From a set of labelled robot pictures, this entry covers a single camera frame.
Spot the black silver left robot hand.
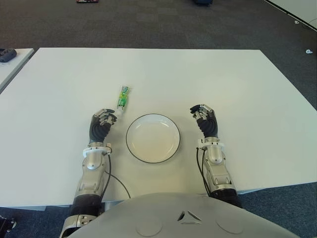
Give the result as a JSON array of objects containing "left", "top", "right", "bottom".
[{"left": 89, "top": 108, "right": 118, "bottom": 144}]

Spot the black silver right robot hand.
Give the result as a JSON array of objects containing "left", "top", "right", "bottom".
[{"left": 189, "top": 104, "right": 218, "bottom": 138}]

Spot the green white toothpaste tube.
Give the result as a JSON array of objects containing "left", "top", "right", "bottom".
[{"left": 115, "top": 85, "right": 132, "bottom": 119}]

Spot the white plate with black rim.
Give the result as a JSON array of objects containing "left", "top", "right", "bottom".
[{"left": 125, "top": 113, "right": 181, "bottom": 164}]

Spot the grey robot torso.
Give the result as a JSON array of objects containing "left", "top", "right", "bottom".
[{"left": 65, "top": 192, "right": 302, "bottom": 238}]

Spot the dark controller device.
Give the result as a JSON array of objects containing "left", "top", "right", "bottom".
[{"left": 0, "top": 49, "right": 17, "bottom": 62}]

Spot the black robot foot part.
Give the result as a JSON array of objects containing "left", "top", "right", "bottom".
[{"left": 0, "top": 214, "right": 17, "bottom": 234}]

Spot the white background table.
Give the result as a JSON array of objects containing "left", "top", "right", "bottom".
[{"left": 264, "top": 0, "right": 317, "bottom": 29}]

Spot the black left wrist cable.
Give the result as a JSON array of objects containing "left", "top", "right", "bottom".
[{"left": 99, "top": 148, "right": 131, "bottom": 199}]

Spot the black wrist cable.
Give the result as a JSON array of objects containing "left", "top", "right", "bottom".
[
  {"left": 196, "top": 148, "right": 211, "bottom": 196},
  {"left": 99, "top": 148, "right": 131, "bottom": 199}
]

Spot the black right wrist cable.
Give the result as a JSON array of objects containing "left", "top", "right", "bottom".
[{"left": 196, "top": 148, "right": 211, "bottom": 196}]

